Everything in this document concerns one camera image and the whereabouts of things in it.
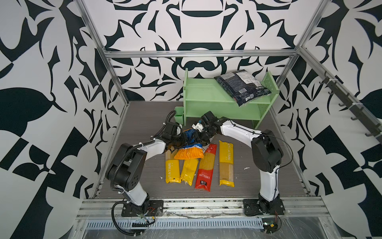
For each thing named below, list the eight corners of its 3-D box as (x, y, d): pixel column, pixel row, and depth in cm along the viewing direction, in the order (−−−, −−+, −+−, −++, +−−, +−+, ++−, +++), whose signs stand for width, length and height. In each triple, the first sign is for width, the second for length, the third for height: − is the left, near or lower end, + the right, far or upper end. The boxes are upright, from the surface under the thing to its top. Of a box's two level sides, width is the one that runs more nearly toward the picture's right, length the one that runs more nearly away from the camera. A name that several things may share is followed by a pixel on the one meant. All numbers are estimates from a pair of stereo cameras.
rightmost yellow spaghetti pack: (218, 185, 83) (219, 183, 81) (219, 142, 99) (219, 140, 97) (234, 187, 82) (235, 186, 80) (232, 144, 99) (233, 142, 97)
